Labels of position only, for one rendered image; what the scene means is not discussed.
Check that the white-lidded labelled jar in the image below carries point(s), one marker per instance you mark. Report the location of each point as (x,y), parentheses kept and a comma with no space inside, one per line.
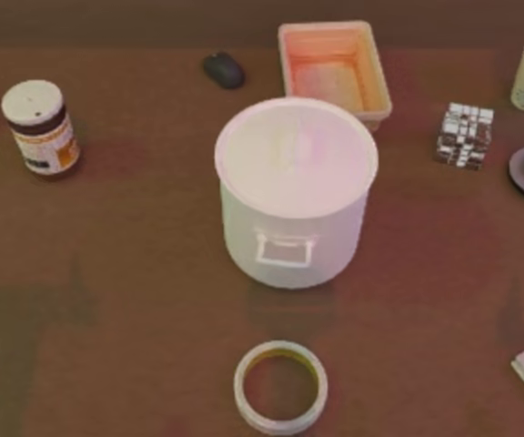
(39,129)

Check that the pink rectangular plastic bin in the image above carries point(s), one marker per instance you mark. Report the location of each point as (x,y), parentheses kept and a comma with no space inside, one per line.
(335,73)

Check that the white tape roll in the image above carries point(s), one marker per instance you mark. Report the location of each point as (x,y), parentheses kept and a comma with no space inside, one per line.
(280,387)

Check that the white kitchen pot with lid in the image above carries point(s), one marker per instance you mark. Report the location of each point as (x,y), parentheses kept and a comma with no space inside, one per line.
(289,200)

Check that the black computer mouse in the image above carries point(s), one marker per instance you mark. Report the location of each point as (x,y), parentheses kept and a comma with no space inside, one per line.
(224,69)

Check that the silver mirror puzzle cube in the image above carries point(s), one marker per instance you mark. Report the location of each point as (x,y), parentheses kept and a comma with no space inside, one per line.
(464,135)

